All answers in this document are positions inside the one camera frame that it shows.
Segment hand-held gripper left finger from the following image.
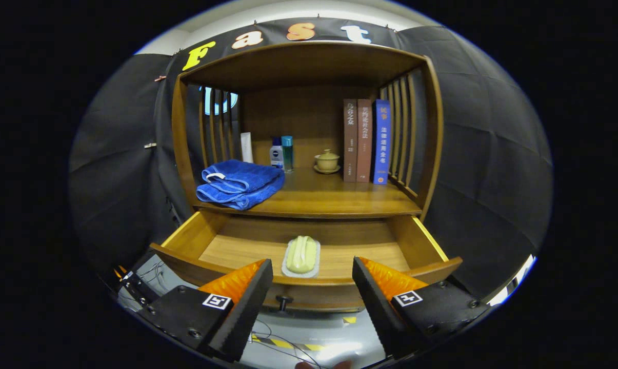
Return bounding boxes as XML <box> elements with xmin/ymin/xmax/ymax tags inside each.
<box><xmin>134</xmin><ymin>259</ymin><xmax>274</xmax><ymax>362</ymax></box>

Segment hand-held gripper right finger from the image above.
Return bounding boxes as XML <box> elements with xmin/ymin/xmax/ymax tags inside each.
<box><xmin>352</xmin><ymin>256</ymin><xmax>494</xmax><ymax>359</ymax></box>

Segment wooden drawer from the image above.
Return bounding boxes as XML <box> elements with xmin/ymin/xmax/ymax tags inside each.
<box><xmin>150</xmin><ymin>209</ymin><xmax>463</xmax><ymax>312</ymax></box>

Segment wooden countertop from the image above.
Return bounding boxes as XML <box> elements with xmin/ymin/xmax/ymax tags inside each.
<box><xmin>193</xmin><ymin>167</ymin><xmax>422</xmax><ymax>219</ymax></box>

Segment brown wooden cabinet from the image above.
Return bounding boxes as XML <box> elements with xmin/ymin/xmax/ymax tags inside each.
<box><xmin>150</xmin><ymin>41</ymin><xmax>463</xmax><ymax>313</ymax></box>

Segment yellow black striped floor tape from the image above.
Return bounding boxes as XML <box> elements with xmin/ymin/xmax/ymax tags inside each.
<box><xmin>250</xmin><ymin>333</ymin><xmax>325</xmax><ymax>352</ymax></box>

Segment black electronic box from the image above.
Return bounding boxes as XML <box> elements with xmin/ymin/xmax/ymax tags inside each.
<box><xmin>116</xmin><ymin>264</ymin><xmax>161</xmax><ymax>308</ymax></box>

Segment folded blue towel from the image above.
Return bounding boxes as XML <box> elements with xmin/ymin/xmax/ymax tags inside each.
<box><xmin>196</xmin><ymin>159</ymin><xmax>286</xmax><ymax>211</ymax></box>

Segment white panel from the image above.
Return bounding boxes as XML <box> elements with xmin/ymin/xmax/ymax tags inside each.
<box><xmin>486</xmin><ymin>254</ymin><xmax>537</xmax><ymax>307</ymax></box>

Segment white bottle with blue cap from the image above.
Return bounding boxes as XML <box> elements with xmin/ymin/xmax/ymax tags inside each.
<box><xmin>269</xmin><ymin>137</ymin><xmax>284</xmax><ymax>169</ymax></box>

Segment beige lidded tea bowl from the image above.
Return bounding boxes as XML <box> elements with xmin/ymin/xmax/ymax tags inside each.
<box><xmin>314</xmin><ymin>149</ymin><xmax>341</xmax><ymax>174</ymax></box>

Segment clear teal bottle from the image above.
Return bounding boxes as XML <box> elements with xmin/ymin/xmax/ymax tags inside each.
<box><xmin>281</xmin><ymin>135</ymin><xmax>294</xmax><ymax>172</ymax></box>

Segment blue book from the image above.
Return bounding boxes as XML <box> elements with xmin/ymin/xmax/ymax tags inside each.
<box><xmin>373</xmin><ymin>99</ymin><xmax>392</xmax><ymax>185</ymax></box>

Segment reddish brown book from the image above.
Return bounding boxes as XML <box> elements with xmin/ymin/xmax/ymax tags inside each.
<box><xmin>356</xmin><ymin>99</ymin><xmax>373</xmax><ymax>183</ymax></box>

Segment dark brown book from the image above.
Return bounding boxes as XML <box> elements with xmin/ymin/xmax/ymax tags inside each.
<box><xmin>343</xmin><ymin>99</ymin><xmax>358</xmax><ymax>182</ymax></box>

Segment thin floor cables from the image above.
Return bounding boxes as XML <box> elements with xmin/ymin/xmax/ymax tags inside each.
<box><xmin>247</xmin><ymin>318</ymin><xmax>320</xmax><ymax>367</ymax></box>

